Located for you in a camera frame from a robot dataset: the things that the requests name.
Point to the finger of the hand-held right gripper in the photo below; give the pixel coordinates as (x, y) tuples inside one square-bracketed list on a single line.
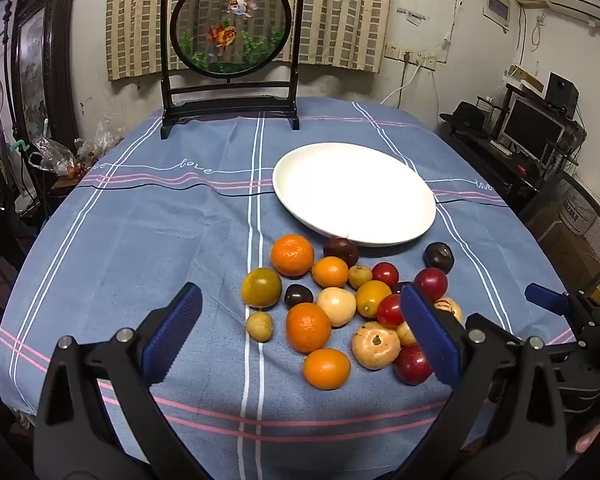
[(547, 295)]

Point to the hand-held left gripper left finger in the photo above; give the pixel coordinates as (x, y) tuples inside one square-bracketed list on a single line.
[(172, 330)]

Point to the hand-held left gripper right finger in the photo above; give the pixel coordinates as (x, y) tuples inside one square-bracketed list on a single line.
[(430, 330)]

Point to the small pale yellow plum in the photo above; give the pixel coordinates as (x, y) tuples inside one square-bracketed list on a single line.
[(405, 333)]

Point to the beige apple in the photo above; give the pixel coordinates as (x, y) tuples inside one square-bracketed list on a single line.
[(451, 307), (376, 345), (336, 306)]

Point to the red plum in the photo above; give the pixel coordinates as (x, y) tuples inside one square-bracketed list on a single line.
[(410, 365), (432, 282)]

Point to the red cherry tomato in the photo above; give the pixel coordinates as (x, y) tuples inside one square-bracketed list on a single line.
[(389, 310), (385, 273)]

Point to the dark purple plum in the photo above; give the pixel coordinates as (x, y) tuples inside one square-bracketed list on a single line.
[(341, 251), (397, 288), (298, 296), (438, 257)]

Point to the green-orange mandarin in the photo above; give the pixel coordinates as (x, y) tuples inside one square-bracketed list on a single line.
[(261, 287)]

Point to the orange mandarin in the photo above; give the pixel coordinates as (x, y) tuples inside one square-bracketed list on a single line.
[(308, 327), (330, 271), (326, 369), (292, 255)]

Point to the white round plate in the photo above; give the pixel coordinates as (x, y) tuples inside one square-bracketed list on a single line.
[(355, 190)]

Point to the person's right hand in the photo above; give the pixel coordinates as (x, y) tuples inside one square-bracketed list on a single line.
[(587, 442)]

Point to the yellow-orange mandarin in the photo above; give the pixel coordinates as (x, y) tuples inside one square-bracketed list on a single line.
[(373, 299)]

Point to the black mesh chair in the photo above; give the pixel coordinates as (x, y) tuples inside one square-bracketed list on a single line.
[(570, 220)]

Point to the yellow-brown longan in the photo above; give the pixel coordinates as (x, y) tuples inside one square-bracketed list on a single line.
[(259, 326), (360, 276)]

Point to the blue striped tablecloth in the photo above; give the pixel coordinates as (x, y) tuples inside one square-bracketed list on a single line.
[(155, 220)]

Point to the black desk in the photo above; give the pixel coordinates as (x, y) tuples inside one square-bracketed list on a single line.
[(490, 170)]

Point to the grey remote control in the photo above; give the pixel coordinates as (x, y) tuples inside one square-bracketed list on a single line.
[(501, 147)]

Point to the computer monitor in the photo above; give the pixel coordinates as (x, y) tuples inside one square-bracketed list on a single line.
[(530, 125)]

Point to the black hat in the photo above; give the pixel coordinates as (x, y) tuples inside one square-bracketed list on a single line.
[(465, 114)]

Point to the crumpled plastic bag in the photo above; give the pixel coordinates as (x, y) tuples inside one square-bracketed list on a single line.
[(100, 140)]

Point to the black speaker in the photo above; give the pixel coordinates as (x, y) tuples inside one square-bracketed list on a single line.
[(562, 89)]

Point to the clear plastic bag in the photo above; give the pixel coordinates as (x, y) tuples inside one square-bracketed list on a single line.
[(55, 156)]

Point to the yellow cardboard box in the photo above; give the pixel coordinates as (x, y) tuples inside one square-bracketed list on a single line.
[(526, 78)]

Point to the green plastic hanger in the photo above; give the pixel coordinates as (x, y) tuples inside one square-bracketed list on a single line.
[(17, 147)]

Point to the white air conditioner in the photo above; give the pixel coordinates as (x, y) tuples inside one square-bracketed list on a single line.
[(570, 0)]

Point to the black framed goldfish screen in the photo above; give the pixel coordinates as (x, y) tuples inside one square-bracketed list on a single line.
[(220, 35)]

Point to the dark wooden framed picture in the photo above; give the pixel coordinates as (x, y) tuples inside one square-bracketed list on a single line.
[(35, 60)]

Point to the dark coat stand pole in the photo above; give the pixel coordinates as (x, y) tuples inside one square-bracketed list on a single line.
[(8, 60)]

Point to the beige checked curtain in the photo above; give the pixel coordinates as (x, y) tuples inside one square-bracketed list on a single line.
[(340, 20)]

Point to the white wall socket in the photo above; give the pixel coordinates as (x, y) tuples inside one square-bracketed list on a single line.
[(392, 51)]

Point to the white wall panel box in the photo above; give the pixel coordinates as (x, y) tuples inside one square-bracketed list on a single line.
[(497, 7)]

